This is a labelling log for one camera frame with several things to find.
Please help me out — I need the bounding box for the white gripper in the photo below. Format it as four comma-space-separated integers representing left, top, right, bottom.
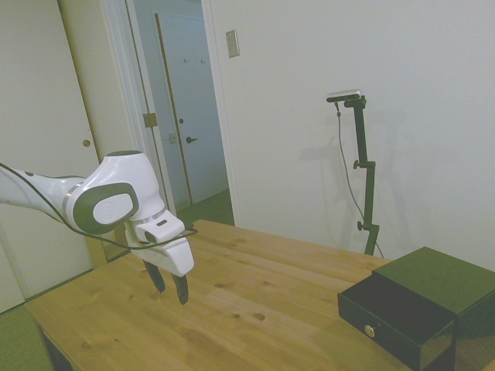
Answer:
124, 227, 195, 307

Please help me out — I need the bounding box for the black drawer with brass knob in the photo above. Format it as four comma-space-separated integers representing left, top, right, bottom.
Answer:
336, 275, 458, 371

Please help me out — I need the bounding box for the black drawer cabinet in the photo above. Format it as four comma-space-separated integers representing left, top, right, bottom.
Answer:
372, 246, 495, 365

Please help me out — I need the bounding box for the white open door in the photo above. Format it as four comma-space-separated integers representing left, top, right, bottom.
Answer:
152, 12, 193, 213

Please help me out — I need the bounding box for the white hallway door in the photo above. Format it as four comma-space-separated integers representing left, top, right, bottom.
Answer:
155, 7, 230, 205

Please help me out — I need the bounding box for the white closet door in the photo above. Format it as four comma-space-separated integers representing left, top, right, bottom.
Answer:
0, 0, 103, 313

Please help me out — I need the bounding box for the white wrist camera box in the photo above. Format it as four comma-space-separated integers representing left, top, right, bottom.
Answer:
134, 211, 184, 246

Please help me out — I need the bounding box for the black camera stand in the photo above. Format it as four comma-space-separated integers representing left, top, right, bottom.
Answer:
343, 95, 381, 257

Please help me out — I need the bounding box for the beige wall switch plate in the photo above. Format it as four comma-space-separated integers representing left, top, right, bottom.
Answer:
225, 29, 240, 60

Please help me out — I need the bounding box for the grey exterior camera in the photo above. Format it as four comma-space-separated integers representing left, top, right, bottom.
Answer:
326, 89, 364, 104

